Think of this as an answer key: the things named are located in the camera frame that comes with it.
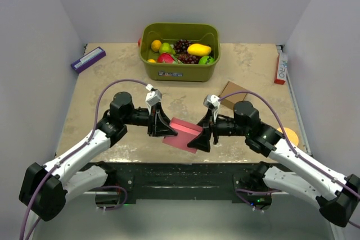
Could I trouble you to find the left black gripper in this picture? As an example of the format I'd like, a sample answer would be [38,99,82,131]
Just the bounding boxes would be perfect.
[123,102,177,137]

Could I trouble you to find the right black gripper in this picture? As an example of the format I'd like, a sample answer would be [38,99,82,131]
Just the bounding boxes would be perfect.
[188,107,249,151]

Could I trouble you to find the pink paper box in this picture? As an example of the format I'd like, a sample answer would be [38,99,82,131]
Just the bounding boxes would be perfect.
[162,117,203,153]

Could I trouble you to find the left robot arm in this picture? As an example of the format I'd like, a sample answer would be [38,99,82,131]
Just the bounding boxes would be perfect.
[19,89,178,221]

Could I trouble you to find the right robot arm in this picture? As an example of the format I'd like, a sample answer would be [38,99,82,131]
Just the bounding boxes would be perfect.
[188,101,359,227]

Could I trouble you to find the brown cardboard box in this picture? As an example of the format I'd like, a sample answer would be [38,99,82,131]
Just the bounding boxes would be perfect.
[219,81,247,110]

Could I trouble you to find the red white toothpaste box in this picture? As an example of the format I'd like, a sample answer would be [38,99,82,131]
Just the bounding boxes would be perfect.
[274,52,288,85]

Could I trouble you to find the purple rectangular box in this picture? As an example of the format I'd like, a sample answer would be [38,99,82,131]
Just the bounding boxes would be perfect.
[70,47,106,74]

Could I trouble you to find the green lime fruit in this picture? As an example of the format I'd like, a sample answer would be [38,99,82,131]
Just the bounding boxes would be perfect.
[198,55,215,65]

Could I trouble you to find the dark grape bunch front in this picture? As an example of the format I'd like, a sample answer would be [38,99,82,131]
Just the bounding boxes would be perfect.
[177,53,201,64]

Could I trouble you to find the dark grape bunch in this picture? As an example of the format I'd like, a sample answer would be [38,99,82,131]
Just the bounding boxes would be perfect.
[174,39,192,54]
[177,53,201,64]

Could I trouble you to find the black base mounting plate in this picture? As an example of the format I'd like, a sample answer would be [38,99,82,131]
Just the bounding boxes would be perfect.
[96,161,272,204]

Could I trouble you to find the green pear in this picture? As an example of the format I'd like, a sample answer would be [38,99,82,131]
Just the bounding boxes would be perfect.
[159,42,176,55]

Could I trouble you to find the yellow mango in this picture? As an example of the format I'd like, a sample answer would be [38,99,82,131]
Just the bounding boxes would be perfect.
[187,43,212,57]

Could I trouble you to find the dark grape bunch back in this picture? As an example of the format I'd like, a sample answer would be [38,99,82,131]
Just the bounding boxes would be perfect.
[174,39,192,54]

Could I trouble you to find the orange round disc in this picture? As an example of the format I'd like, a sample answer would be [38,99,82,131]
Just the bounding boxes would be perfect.
[284,127,299,147]

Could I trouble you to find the olive green plastic tub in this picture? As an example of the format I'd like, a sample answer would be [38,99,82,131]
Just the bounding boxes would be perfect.
[138,22,220,82]

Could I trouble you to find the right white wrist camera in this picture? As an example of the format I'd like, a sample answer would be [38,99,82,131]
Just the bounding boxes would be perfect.
[203,94,221,120]

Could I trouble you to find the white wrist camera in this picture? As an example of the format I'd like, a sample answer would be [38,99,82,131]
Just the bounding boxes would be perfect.
[203,94,221,120]
[145,89,162,113]

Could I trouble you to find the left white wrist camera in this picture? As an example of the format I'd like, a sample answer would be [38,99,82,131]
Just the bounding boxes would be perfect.
[145,89,162,113]

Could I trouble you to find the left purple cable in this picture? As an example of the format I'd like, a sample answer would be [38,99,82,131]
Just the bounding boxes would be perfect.
[20,79,152,240]

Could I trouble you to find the aluminium frame rail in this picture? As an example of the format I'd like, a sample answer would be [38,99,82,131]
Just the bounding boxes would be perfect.
[286,72,313,156]

